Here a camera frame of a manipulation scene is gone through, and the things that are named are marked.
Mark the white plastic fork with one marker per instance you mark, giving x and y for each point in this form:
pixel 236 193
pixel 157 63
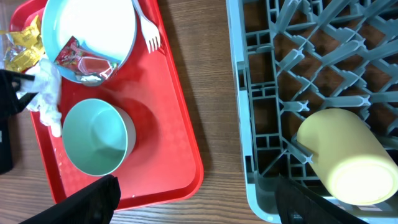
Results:
pixel 149 30

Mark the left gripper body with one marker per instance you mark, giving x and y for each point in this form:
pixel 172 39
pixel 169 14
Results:
pixel 10 106

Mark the red serving tray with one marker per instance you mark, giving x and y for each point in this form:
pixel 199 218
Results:
pixel 165 164

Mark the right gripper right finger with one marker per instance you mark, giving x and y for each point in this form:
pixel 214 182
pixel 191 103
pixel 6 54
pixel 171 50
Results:
pixel 297 204

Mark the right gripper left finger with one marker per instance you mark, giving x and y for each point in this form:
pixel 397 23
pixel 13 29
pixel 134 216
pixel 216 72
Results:
pixel 94 204

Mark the light blue plate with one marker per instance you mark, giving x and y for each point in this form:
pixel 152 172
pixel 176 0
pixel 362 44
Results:
pixel 105 28

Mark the grey dishwasher rack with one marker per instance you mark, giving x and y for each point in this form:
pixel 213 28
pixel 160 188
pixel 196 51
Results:
pixel 293 58

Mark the mint green bowl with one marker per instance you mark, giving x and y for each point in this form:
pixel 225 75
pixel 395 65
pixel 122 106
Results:
pixel 97 136

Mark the yellow snack wrapper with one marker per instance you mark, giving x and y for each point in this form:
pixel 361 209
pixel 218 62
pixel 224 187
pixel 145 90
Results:
pixel 26 47

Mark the red foil snack wrapper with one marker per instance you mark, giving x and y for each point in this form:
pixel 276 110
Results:
pixel 89 69

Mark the yellow cup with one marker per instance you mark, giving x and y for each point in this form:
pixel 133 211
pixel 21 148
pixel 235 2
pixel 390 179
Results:
pixel 348 159

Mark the white napkin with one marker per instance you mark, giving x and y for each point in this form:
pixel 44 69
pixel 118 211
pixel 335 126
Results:
pixel 46 85

